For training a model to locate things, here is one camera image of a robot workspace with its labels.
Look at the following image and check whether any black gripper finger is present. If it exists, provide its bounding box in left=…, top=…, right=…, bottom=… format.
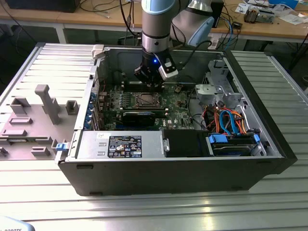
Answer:
left=134, top=65, right=152, bottom=88
left=150, top=71, right=165, bottom=89

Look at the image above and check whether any silver CPU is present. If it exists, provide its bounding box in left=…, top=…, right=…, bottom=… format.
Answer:
left=141, top=93, right=156, bottom=104

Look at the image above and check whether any metal socket cover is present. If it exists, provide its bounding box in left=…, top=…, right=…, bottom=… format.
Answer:
left=135, top=91, right=161, bottom=107

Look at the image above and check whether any black RAM slot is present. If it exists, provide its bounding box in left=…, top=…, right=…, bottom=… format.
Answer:
left=123, top=81, right=165, bottom=87

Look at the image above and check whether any metal CPU cooler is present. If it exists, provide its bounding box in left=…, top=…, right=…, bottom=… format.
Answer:
left=244, top=6, right=261, bottom=24

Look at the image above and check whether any green motherboard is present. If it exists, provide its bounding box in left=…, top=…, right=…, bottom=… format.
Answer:
left=96, top=82, right=194, bottom=132

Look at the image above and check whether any black graphics card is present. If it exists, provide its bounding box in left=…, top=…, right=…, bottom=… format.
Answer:
left=115, top=108, right=156, bottom=128

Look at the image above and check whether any beige case latch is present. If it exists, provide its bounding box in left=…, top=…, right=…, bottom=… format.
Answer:
left=92, top=44, right=107, bottom=60

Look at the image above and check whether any silver power supply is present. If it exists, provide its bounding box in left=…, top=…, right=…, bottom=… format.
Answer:
left=76, top=130, right=167, bottom=160

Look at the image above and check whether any white power adapter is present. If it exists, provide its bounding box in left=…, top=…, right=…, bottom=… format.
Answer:
left=207, top=38, right=219, bottom=51

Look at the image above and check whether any wooden desk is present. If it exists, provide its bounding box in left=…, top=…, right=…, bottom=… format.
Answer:
left=0, top=0, right=308, bottom=44

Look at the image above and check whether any silver drive cage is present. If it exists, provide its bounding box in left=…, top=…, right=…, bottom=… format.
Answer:
left=194, top=59, right=244, bottom=109

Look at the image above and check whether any black tower box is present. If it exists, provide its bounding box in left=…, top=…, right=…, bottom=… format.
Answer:
left=212, top=0, right=225, bottom=29

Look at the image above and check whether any black PC case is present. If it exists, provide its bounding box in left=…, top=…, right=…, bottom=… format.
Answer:
left=57, top=42, right=298, bottom=197

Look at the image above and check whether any hard disk in blue carrier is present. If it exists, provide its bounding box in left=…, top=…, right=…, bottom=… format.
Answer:
left=206, top=133, right=261, bottom=157

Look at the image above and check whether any white printed paper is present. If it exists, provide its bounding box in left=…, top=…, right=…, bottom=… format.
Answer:
left=235, top=1, right=252, bottom=14

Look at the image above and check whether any blue case latch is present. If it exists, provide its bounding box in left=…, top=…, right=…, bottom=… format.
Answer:
left=55, top=142, right=69, bottom=153

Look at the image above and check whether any grey parts rack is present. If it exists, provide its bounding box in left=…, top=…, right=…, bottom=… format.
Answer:
left=0, top=84, right=80, bottom=161

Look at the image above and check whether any black equipment box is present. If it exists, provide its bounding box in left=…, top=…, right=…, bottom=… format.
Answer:
left=4, top=0, right=78, bottom=13

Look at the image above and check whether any grey metal device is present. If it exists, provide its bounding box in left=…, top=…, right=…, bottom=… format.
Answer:
left=259, top=9, right=276, bottom=24

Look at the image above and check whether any blue box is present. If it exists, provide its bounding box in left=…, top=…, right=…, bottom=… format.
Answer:
left=269, top=0, right=299, bottom=10

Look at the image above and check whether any white paper sheet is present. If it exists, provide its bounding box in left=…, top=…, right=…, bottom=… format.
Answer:
left=279, top=13, right=304, bottom=25

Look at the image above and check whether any pale teach pendant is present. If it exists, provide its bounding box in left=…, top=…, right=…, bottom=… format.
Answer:
left=0, top=216, right=34, bottom=231

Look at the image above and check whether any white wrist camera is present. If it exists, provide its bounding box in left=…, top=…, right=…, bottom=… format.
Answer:
left=158, top=62, right=179, bottom=81

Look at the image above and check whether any orange wire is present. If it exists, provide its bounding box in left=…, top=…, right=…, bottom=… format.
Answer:
left=204, top=105, right=220, bottom=133
left=237, top=113, right=250, bottom=134

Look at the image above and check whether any blue wire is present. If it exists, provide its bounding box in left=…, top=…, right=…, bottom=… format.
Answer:
left=219, top=109, right=229, bottom=135
left=226, top=109, right=239, bottom=137

